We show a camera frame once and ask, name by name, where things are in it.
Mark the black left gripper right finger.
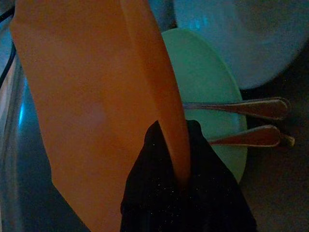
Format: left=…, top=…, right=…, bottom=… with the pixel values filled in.
left=178, top=119, right=258, bottom=232

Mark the stainless steel sink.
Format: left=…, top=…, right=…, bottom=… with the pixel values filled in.
left=0, top=0, right=309, bottom=232

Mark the green plate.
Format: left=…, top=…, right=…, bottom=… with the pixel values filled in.
left=160, top=28, right=248, bottom=185

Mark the grey bowl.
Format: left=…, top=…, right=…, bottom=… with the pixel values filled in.
left=173, top=0, right=309, bottom=90

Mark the metal fork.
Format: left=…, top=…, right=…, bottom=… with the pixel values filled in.
left=183, top=97, right=292, bottom=121

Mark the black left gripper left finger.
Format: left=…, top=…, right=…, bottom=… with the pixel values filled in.
left=120, top=120, right=184, bottom=232

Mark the orange plastic bowl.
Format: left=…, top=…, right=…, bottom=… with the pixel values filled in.
left=10, top=0, right=192, bottom=232

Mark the metal spoon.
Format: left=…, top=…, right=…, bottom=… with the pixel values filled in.
left=207, top=124, right=296, bottom=148

